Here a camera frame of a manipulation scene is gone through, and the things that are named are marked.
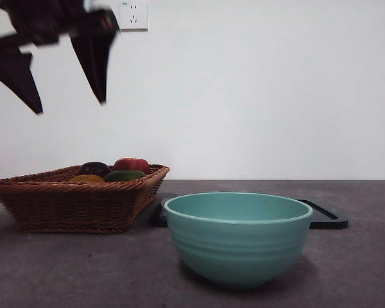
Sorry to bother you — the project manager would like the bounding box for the brown kiwi fruit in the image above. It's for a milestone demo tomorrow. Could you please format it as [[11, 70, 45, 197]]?
[[69, 175, 106, 184]]

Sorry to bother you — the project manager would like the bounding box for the teal ribbed bowl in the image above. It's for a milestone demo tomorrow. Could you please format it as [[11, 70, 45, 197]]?
[[163, 191, 314, 288]]

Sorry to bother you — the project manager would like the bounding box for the dark purple round fruit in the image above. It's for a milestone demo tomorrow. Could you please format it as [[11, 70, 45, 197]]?
[[80, 162, 110, 176]]

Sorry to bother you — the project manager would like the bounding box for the red apple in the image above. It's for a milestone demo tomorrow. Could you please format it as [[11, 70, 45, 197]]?
[[114, 157, 151, 176]]

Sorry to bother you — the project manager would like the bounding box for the green avocado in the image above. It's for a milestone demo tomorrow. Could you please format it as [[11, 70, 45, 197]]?
[[103, 169, 148, 184]]

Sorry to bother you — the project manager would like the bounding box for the brown wicker basket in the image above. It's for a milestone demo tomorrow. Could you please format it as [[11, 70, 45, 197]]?
[[0, 164, 171, 235]]

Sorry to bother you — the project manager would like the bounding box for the black rectangular tray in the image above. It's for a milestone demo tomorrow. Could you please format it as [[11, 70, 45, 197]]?
[[150, 198, 349, 230]]

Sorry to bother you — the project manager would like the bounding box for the white wall power socket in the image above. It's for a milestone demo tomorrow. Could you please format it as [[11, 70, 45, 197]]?
[[119, 1, 150, 32]]

